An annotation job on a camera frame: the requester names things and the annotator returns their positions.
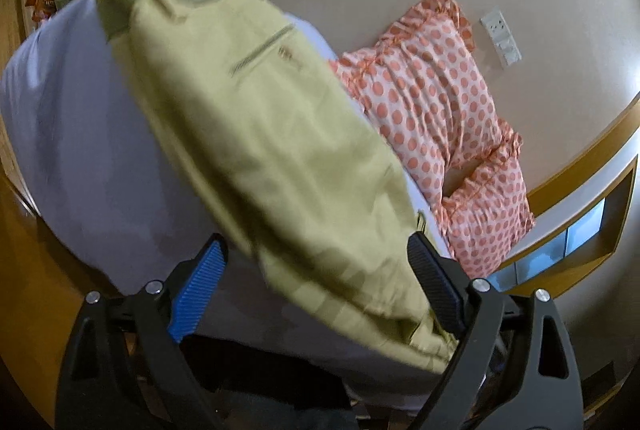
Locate pink polka-dot pillow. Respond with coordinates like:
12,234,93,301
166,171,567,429
434,134,535,279
331,0,520,207

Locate wooden headboard trim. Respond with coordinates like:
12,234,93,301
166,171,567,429
489,99,639,298

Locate white bed sheet mattress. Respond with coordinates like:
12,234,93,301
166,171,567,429
1,0,438,410

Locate upper pink polka-dot pillow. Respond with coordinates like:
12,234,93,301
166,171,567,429
331,0,520,207

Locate khaki yellow pants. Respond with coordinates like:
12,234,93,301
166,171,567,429
96,0,457,374

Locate white wall switch plate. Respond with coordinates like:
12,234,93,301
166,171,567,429
480,7,522,69

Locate lower pink polka-dot pillow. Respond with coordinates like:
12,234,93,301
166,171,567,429
434,134,535,279

